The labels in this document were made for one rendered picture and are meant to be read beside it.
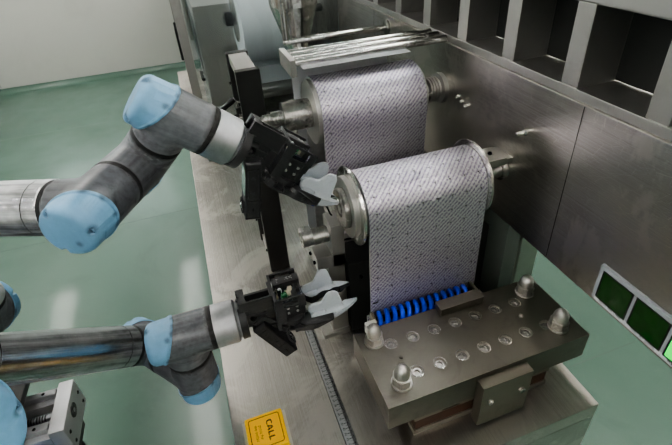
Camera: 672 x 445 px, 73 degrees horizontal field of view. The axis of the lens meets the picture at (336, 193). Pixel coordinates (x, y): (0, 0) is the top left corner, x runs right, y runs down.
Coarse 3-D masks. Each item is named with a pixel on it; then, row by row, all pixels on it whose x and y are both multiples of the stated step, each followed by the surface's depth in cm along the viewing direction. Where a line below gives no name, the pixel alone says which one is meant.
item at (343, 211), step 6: (336, 192) 81; (342, 192) 79; (342, 198) 78; (342, 204) 79; (348, 204) 78; (336, 210) 84; (342, 210) 80; (348, 210) 78; (342, 216) 81; (348, 216) 78; (342, 222) 82; (348, 222) 79
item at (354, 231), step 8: (344, 176) 80; (336, 184) 84; (344, 184) 78; (352, 192) 77; (352, 200) 76; (352, 208) 77; (352, 216) 78; (360, 216) 77; (352, 224) 79; (360, 224) 78; (352, 232) 80; (360, 232) 79; (368, 232) 80
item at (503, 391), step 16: (512, 368) 78; (528, 368) 78; (480, 384) 76; (496, 384) 76; (512, 384) 78; (528, 384) 80; (480, 400) 78; (496, 400) 79; (512, 400) 81; (480, 416) 80; (496, 416) 82
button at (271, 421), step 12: (252, 420) 83; (264, 420) 83; (276, 420) 83; (252, 432) 81; (264, 432) 81; (276, 432) 81; (252, 444) 80; (264, 444) 79; (276, 444) 79; (288, 444) 80
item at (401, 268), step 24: (480, 216) 86; (408, 240) 83; (432, 240) 85; (456, 240) 87; (480, 240) 89; (384, 264) 84; (408, 264) 86; (432, 264) 88; (456, 264) 91; (384, 288) 87; (408, 288) 90; (432, 288) 92
